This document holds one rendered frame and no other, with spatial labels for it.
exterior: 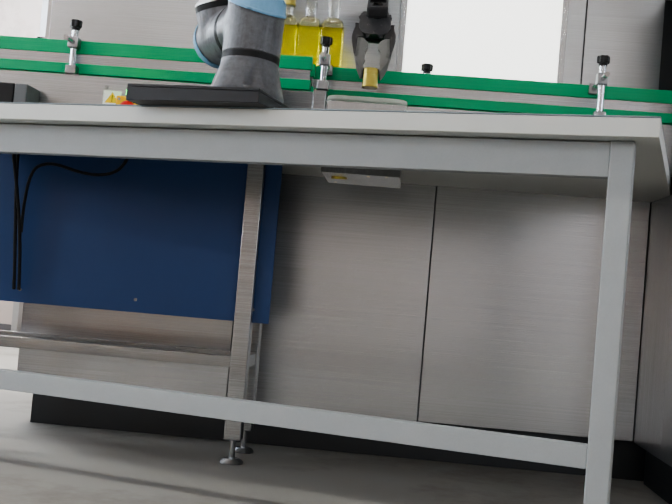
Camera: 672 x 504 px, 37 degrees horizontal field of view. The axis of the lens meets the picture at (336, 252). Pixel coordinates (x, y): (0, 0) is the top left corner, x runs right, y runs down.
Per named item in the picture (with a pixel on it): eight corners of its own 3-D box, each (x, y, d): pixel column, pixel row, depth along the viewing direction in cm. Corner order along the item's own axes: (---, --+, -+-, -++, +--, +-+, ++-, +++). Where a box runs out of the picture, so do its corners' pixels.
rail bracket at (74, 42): (81, 77, 242) (86, 22, 243) (71, 70, 235) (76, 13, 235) (65, 76, 242) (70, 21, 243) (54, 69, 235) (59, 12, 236)
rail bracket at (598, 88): (598, 160, 242) (605, 67, 243) (612, 150, 226) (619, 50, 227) (577, 158, 243) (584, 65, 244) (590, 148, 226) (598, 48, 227)
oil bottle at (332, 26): (338, 106, 254) (345, 22, 255) (336, 102, 248) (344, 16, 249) (315, 105, 254) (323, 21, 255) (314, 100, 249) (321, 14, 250)
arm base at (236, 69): (255, 95, 191) (262, 44, 191) (191, 95, 198) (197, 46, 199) (296, 114, 204) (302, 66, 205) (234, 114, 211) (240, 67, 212)
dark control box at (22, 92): (36, 125, 240) (40, 90, 241) (24, 119, 232) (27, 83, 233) (3, 123, 241) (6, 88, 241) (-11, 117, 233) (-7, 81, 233)
